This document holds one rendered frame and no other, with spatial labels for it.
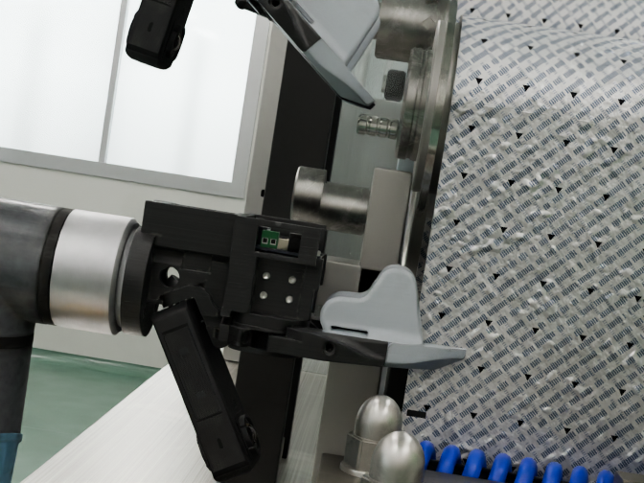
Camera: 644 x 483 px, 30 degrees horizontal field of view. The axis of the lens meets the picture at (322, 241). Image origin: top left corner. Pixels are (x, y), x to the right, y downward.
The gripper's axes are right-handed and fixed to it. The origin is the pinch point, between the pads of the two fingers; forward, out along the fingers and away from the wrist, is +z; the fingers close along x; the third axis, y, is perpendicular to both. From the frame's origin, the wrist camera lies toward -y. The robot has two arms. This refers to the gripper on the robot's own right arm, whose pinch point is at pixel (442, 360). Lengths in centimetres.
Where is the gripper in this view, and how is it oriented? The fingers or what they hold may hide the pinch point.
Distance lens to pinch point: 76.0
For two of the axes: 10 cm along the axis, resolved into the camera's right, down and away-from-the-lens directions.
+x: 0.5, -0.4, 10.0
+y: 1.5, -9.9, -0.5
